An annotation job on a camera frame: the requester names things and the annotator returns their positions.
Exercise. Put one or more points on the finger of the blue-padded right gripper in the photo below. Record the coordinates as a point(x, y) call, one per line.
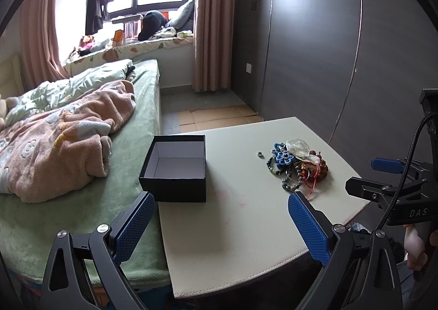
point(380, 193)
point(397, 166)

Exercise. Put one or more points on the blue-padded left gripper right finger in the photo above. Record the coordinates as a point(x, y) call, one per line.
point(315, 229)

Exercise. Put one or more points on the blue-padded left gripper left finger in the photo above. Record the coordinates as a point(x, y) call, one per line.
point(128, 227)

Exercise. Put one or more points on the blue knotted flower ornament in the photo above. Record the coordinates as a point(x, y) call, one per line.
point(282, 157)

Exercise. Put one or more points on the clear plastic bag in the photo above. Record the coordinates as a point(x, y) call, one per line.
point(300, 149)

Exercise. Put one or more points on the black open jewelry box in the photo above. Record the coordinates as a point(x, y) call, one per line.
point(174, 169)

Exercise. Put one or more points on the person's right hand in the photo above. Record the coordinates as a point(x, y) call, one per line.
point(414, 248)

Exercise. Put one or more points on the green bed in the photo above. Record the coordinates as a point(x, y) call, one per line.
point(28, 230)

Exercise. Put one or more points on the pink fleece blanket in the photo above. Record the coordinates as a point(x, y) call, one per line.
point(50, 154)

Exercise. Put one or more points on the dark grey wardrobe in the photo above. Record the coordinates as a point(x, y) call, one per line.
point(351, 70)

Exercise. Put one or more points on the flattened cardboard on floor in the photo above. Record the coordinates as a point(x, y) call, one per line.
point(213, 118)

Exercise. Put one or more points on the green floral duvet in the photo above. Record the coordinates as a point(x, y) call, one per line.
point(52, 95)

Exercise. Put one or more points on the floral window seat cushion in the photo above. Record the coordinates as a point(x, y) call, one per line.
point(128, 51)

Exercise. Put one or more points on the left pink curtain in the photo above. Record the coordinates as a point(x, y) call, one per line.
point(39, 43)

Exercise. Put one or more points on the pink curtain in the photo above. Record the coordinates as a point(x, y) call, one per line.
point(212, 45)
point(39, 43)

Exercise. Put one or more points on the orange item on sill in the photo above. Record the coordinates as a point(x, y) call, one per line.
point(118, 38)

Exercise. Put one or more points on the black bag on sill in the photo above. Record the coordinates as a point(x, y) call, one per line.
point(152, 22)

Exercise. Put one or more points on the grey pillow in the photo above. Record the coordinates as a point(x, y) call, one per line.
point(185, 17)

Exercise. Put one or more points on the right pink curtain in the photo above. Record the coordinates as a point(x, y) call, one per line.
point(212, 45)

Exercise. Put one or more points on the black camera box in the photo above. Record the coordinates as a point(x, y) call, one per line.
point(429, 101)

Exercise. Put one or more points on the white wall socket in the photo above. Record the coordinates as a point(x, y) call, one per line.
point(248, 67)

